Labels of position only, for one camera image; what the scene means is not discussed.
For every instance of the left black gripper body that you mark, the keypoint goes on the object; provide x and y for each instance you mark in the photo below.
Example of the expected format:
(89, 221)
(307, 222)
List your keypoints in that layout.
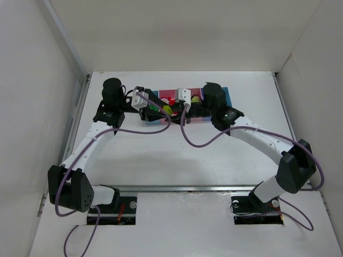
(144, 113)

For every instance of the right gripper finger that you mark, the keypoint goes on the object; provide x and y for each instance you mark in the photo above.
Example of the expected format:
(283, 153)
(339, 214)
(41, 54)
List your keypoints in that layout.
(177, 120)
(177, 105)

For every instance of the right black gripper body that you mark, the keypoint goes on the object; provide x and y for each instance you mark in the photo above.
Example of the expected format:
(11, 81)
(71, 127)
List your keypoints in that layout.
(186, 115)

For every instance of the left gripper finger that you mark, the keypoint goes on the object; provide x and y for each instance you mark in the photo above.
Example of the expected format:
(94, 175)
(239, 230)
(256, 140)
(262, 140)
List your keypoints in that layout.
(153, 99)
(163, 116)

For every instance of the red flower duplo brick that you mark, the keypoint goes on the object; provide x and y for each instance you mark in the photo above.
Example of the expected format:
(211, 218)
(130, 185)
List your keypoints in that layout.
(167, 100)

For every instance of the lime brick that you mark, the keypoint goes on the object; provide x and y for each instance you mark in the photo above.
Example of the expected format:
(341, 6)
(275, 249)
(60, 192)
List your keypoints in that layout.
(196, 99)

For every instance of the lime green duplo stack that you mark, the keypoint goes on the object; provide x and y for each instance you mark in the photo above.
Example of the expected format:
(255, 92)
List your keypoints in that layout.
(168, 110)

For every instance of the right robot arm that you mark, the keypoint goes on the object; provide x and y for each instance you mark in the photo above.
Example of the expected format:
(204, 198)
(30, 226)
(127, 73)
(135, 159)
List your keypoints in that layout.
(294, 159)

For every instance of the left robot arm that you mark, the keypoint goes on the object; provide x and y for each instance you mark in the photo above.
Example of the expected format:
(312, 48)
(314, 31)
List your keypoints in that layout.
(78, 166)

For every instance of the large pink bin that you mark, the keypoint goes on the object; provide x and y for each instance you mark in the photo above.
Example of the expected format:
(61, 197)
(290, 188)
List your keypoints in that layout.
(172, 93)

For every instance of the light blue bin right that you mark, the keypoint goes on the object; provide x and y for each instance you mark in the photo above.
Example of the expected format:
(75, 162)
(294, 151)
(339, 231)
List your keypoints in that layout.
(227, 94)

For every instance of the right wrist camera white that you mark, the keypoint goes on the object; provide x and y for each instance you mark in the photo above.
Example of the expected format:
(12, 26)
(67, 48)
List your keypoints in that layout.
(183, 95)

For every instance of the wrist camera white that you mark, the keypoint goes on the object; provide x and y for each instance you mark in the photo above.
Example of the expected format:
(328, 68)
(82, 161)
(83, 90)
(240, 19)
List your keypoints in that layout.
(137, 102)
(183, 95)

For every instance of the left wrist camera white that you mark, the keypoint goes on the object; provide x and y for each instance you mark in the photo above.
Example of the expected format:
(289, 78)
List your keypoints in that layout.
(137, 102)

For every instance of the aluminium rail front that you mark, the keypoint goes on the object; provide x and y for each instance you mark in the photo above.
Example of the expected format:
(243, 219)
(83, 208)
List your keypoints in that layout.
(187, 188)

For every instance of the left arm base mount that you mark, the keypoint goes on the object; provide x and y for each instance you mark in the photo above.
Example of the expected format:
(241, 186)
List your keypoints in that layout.
(116, 208)

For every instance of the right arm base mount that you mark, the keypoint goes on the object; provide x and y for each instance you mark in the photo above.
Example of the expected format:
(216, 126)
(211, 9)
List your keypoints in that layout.
(248, 211)

